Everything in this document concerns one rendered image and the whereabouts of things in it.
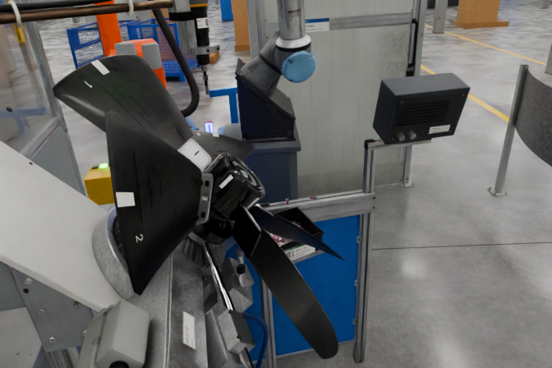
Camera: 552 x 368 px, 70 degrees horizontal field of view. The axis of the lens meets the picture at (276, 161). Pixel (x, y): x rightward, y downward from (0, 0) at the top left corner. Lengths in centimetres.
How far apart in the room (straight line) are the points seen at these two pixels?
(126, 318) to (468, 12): 1275
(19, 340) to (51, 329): 25
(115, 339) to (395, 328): 172
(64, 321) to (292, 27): 99
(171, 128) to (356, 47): 216
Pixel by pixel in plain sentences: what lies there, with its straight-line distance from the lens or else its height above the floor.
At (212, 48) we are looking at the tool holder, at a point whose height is 146.
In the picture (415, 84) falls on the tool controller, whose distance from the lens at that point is 137.
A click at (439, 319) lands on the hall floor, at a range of 226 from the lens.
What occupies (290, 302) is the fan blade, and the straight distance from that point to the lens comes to 75.
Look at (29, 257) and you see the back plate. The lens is 73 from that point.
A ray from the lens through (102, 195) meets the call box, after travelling 129.
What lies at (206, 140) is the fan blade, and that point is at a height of 120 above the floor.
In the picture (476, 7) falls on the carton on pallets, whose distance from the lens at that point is 1310.
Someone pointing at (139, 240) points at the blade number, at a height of 129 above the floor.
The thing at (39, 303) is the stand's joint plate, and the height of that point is 107.
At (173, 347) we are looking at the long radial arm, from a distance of 59.
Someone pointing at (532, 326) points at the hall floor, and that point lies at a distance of 240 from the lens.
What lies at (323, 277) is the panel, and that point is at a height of 51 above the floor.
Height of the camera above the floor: 157
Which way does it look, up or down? 25 degrees down
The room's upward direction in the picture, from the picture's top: 3 degrees counter-clockwise
